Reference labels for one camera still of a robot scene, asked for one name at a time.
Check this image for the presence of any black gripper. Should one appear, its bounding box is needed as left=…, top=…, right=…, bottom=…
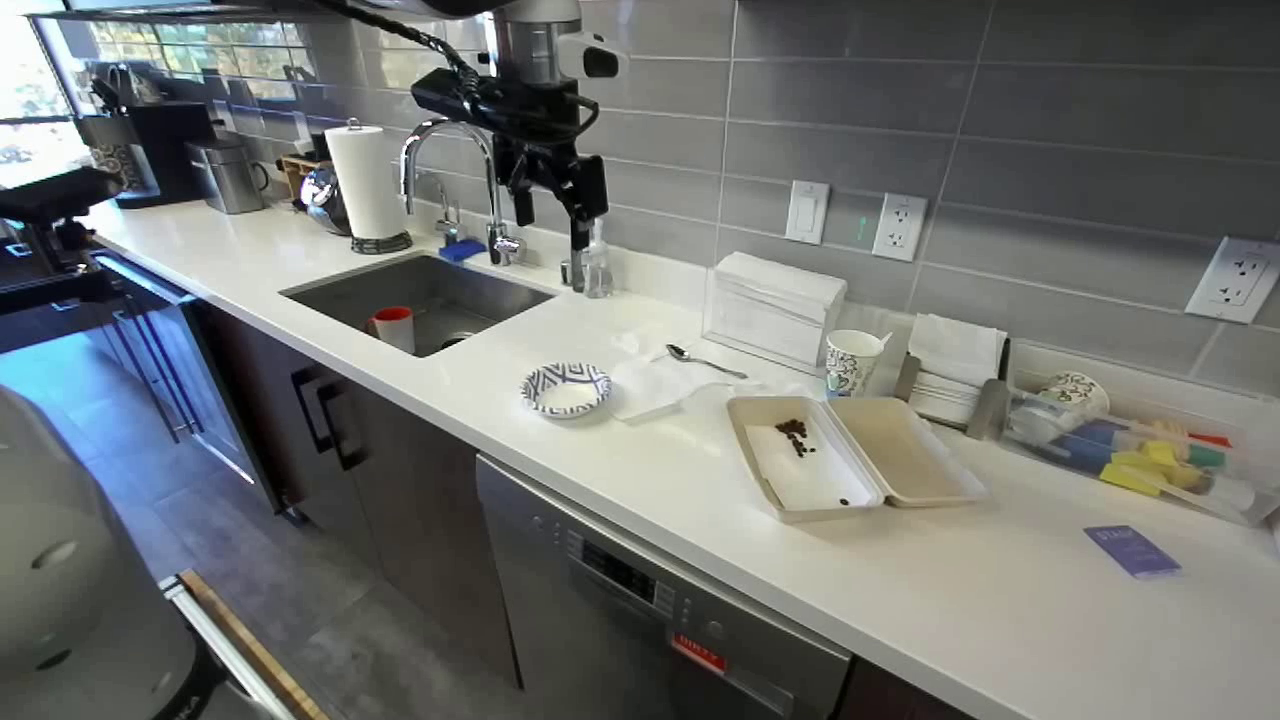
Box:
left=410, top=69, right=609, bottom=256

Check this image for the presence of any white and black patterned bowl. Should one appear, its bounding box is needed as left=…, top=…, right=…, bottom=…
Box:
left=525, top=365, right=612, bottom=421

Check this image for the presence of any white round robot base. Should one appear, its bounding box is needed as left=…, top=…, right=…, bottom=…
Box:
left=0, top=387, right=197, bottom=720

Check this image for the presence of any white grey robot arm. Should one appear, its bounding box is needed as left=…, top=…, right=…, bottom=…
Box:
left=410, top=0, right=618, bottom=252

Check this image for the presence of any chrome sink faucet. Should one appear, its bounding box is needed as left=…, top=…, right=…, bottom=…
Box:
left=395, top=122, right=525, bottom=266

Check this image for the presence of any clear dish soap bottle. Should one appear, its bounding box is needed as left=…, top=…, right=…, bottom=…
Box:
left=581, top=217, right=612, bottom=302

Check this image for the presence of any blue sponge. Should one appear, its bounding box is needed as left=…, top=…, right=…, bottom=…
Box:
left=439, top=238, right=483, bottom=266

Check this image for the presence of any stainless steel sink basin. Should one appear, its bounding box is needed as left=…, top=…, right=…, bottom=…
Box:
left=288, top=256, right=543, bottom=358

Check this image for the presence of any white paper towel roll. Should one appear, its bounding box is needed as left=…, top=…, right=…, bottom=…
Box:
left=322, top=126, right=410, bottom=256

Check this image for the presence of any metal spoon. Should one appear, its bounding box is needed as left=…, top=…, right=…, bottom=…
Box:
left=662, top=345, right=749, bottom=379

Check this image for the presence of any red and white cup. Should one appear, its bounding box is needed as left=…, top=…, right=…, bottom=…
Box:
left=373, top=306, right=414, bottom=353

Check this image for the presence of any clear plastic wrap sheet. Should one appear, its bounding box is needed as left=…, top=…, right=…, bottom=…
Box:
left=612, top=353, right=721, bottom=425

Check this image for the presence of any white napkin dispenser box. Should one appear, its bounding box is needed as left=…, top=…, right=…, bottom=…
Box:
left=702, top=252, right=849, bottom=373

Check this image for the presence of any metal canister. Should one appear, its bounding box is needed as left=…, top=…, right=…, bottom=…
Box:
left=188, top=142, right=266, bottom=217

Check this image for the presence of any dark cabinet door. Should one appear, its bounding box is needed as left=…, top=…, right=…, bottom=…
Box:
left=202, top=309, right=518, bottom=687

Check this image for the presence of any patterned paper cup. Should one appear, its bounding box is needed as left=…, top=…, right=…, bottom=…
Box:
left=825, top=328, right=889, bottom=398

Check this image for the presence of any black coffee machine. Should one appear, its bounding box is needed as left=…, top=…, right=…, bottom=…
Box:
left=75, top=66, right=216, bottom=208

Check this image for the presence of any stainless steel dishwasher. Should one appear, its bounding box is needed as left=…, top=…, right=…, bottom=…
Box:
left=476, top=457, right=850, bottom=720

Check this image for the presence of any white napkin stack holder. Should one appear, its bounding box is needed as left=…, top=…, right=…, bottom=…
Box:
left=902, top=313, right=1007, bottom=425

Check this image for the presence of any tray of colourful packets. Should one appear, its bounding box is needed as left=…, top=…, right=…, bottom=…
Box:
left=999, top=373, right=1280, bottom=531

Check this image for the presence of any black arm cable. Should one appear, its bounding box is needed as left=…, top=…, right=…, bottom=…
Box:
left=314, top=0, right=500, bottom=89

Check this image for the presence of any white light switch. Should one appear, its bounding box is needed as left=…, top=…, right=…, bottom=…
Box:
left=784, top=181, right=827, bottom=246

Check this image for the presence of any white wall outlet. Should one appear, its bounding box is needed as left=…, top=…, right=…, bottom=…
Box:
left=1188, top=238, right=1280, bottom=326
left=873, top=191, right=928, bottom=259

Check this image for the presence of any white right wall outlet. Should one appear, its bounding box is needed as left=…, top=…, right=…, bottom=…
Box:
left=1188, top=238, right=1280, bottom=326

